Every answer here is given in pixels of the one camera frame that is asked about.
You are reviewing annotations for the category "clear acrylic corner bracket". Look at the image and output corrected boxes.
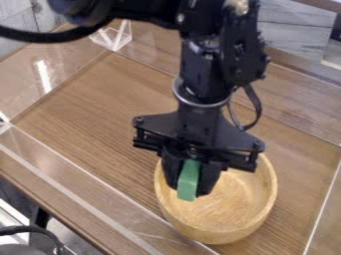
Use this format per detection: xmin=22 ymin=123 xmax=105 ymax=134
xmin=89 ymin=19 xmax=132 ymax=52

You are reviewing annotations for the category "brown wooden bowl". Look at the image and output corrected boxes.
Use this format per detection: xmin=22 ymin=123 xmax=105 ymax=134
xmin=155 ymin=153 xmax=278 ymax=245

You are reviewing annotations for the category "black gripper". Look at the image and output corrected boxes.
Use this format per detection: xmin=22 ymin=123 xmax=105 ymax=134
xmin=132 ymin=104 xmax=264 ymax=196

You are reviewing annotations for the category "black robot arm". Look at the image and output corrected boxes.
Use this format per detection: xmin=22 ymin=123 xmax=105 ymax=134
xmin=48 ymin=0 xmax=270 ymax=201

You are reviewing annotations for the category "clear acrylic tray wall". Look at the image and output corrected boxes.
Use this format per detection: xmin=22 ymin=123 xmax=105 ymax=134
xmin=0 ymin=123 xmax=218 ymax=255

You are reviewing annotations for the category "black table leg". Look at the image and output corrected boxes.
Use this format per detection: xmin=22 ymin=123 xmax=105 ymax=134
xmin=33 ymin=208 xmax=50 ymax=229

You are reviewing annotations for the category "green rectangular block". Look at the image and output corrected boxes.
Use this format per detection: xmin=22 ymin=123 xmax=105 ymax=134
xmin=176 ymin=159 xmax=200 ymax=202

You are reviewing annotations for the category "black cable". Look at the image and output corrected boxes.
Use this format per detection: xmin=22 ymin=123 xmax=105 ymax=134
xmin=0 ymin=16 xmax=112 ymax=44

